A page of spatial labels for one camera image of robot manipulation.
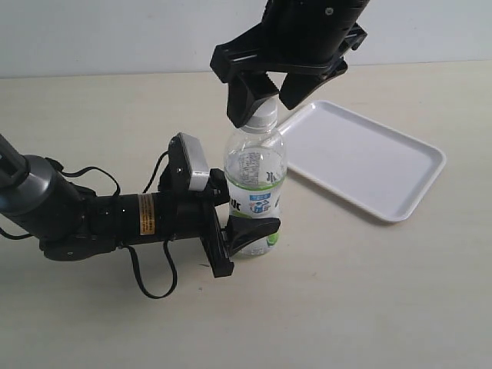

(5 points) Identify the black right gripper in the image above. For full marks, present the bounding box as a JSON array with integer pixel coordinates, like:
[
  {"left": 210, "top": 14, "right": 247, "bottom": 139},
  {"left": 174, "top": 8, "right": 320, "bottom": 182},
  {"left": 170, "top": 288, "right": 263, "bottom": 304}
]
[{"left": 210, "top": 0, "right": 369, "bottom": 128}]

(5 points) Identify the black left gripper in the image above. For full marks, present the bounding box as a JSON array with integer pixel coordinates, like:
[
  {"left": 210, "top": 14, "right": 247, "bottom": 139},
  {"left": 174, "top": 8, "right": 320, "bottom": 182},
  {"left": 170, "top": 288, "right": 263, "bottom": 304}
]
[{"left": 116, "top": 168, "right": 281, "bottom": 278}]

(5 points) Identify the white bottle cap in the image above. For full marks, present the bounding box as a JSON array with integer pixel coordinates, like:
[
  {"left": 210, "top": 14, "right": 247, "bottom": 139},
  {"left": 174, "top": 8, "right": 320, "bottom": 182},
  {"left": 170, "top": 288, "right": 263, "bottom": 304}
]
[{"left": 245, "top": 98, "right": 278, "bottom": 129}]

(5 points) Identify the clear plastic drink bottle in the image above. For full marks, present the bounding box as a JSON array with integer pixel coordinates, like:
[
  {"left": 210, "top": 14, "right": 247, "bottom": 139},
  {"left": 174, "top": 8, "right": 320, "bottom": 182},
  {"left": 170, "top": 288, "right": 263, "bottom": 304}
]
[{"left": 222, "top": 118, "right": 288, "bottom": 258}]

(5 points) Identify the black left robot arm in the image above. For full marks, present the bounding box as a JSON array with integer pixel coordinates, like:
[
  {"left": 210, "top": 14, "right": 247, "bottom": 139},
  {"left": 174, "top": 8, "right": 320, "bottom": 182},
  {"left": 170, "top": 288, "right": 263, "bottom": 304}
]
[{"left": 1, "top": 133, "right": 281, "bottom": 278}]

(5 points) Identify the white rectangular plastic tray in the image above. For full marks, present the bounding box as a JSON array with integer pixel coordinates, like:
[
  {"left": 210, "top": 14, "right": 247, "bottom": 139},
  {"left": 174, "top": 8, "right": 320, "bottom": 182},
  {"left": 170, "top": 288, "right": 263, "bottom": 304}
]
[{"left": 278, "top": 100, "right": 447, "bottom": 224}]

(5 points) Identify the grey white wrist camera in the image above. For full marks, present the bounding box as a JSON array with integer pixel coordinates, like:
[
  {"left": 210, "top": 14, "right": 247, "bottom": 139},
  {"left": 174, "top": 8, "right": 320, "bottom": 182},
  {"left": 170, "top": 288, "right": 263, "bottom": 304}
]
[{"left": 168, "top": 132, "right": 210, "bottom": 192}]

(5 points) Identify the black camera cable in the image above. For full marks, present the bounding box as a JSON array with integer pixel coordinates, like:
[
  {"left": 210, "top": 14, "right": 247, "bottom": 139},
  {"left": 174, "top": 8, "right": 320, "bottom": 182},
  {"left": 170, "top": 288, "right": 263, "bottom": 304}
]
[{"left": 0, "top": 153, "right": 178, "bottom": 298}]

